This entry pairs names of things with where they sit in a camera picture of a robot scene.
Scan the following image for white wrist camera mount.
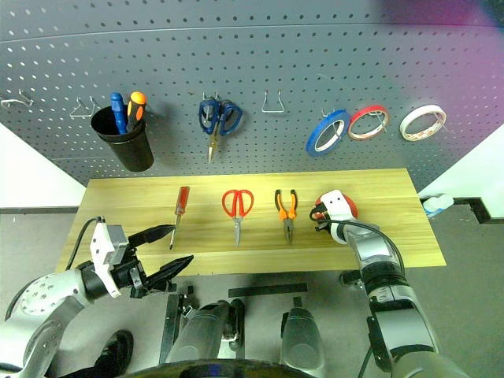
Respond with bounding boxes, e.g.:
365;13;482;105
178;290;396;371
89;217;130;298
319;189;353;246

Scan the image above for black plastic cup holder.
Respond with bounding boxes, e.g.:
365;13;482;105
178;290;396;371
90;106;155;173

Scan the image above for orange black pliers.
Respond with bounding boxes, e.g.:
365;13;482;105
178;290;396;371
273;188;298;246

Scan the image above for silver wire loop hook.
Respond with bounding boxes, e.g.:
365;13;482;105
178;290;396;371
261;89;287;114
69;95;103;120

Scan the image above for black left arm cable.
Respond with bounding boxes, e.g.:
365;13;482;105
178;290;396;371
65;217;106;272

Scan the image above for dark rounded robot waist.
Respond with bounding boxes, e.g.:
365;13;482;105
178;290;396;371
125;356;320;378

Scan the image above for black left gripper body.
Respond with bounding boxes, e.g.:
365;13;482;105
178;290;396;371
111;243;154;299

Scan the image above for orange black handled screwdriver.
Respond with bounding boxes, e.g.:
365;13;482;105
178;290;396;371
125;91;147;134

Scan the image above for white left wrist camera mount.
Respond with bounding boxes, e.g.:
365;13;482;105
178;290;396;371
89;217;130;298

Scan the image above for blue handled screwdriver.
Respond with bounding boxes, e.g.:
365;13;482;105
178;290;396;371
109;91;128;135

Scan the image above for white blue plastic object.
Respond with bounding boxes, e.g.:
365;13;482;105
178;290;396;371
421;192;455;219

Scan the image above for blue tape roll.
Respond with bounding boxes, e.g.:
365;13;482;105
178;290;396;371
305;109;352;158

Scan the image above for white tape roll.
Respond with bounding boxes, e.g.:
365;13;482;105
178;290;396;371
398;103;448;143

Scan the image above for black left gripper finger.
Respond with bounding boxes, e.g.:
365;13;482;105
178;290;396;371
146;254;195;292
127;224;176;250

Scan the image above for wide red tape roll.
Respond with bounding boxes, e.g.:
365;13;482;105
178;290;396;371
313;191;360;221

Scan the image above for blue handled scissors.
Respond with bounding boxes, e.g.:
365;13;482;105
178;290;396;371
198;98;243;165

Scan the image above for silver rounded robot leg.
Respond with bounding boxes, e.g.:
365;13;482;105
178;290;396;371
167;298;246;364
280;306;328;367

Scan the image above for long straight metal hook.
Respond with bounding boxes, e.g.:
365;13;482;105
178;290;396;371
0;89;35;109

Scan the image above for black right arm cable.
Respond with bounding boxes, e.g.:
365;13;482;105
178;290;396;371
325;220;403;269

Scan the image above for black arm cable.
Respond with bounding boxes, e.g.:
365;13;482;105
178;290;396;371
65;217;106;272
325;220;403;269

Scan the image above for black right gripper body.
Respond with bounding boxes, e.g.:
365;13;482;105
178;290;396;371
309;201;332;235

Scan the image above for red handled screwdriver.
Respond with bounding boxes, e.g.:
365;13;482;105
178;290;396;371
169;185;191;251

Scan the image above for grey metal pegboard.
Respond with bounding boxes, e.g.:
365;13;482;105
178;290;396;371
0;0;504;193

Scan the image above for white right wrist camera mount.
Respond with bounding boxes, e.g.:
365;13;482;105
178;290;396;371
319;189;353;246

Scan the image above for black flat floor bar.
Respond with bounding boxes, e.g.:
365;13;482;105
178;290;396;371
228;283;309;299

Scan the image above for black rounded foot shape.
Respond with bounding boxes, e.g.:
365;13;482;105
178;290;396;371
84;329;135;378

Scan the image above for thin red tape roll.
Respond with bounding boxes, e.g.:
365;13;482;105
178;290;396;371
347;104;391;142

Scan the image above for red handled scissors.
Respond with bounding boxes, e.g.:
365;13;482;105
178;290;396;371
220;188;255;248

